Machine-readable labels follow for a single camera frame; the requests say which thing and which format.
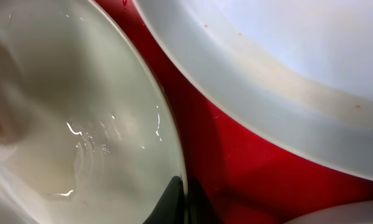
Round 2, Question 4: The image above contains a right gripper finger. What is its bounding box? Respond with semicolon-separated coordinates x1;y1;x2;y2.
143;176;185;224

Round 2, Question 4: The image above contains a white plate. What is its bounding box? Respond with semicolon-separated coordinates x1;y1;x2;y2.
0;1;188;223
135;0;373;180
285;200;373;224

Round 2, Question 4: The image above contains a red plastic tray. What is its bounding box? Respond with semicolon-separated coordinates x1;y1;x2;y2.
98;0;373;223

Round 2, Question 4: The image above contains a white plate top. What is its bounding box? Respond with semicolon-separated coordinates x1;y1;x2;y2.
135;0;373;180

